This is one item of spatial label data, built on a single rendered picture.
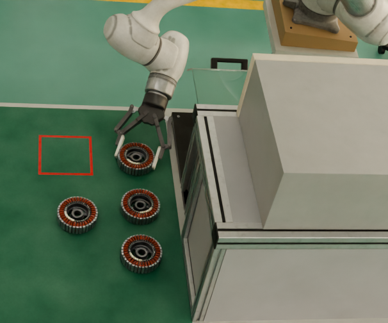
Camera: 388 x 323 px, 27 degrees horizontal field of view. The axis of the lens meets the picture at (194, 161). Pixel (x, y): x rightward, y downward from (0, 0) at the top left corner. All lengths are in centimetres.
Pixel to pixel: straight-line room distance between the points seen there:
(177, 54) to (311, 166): 84
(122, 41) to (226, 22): 195
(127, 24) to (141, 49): 9
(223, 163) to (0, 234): 66
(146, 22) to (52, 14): 181
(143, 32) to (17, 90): 144
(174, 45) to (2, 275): 86
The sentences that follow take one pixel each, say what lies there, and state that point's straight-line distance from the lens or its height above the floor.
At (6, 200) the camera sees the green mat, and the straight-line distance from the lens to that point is 233.
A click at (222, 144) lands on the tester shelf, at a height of 111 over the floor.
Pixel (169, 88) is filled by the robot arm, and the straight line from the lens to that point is 246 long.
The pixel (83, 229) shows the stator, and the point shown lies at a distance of 224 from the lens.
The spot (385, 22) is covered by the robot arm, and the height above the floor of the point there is 100.
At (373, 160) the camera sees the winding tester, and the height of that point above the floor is 132.
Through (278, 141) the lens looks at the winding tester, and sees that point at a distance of 180.
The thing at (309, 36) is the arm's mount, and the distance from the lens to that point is 299.
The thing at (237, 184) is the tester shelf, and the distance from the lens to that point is 196.
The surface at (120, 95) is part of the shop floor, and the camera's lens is 375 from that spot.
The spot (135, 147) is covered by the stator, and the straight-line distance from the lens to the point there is 245.
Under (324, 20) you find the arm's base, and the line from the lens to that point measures 303.
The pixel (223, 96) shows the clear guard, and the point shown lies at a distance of 225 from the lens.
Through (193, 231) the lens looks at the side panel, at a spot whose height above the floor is 85.
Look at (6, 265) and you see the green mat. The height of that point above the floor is 75.
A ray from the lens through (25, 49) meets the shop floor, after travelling 395.
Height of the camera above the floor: 256
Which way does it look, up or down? 47 degrees down
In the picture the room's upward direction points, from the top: 13 degrees clockwise
